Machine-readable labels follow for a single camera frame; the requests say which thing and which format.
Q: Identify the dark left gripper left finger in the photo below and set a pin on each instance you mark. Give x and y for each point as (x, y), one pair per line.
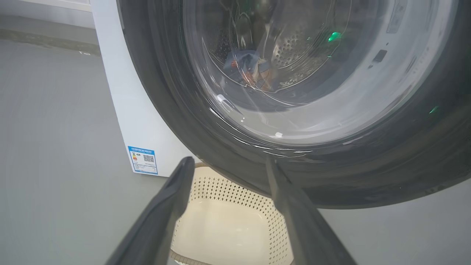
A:
(158, 221)

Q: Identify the blue cartoon print garment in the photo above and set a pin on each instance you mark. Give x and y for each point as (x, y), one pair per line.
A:
(243, 59)

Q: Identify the blue energy label sticker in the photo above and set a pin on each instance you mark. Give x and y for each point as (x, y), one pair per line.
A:
(142, 160)

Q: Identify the black round glass washer door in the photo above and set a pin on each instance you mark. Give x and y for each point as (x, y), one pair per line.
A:
(368, 173)

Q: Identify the cream perforated laundry basket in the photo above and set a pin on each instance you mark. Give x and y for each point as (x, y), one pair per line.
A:
(228, 221)

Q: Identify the white front-load washing machine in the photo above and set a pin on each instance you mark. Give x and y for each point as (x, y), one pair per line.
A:
(128, 110)

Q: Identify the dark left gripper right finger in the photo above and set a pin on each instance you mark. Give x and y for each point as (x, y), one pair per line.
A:
(305, 228)

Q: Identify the stainless steel washing machine drum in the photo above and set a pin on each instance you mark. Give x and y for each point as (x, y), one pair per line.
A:
(294, 48)

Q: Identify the grey warning label sticker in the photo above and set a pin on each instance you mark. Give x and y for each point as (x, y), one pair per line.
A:
(396, 16)

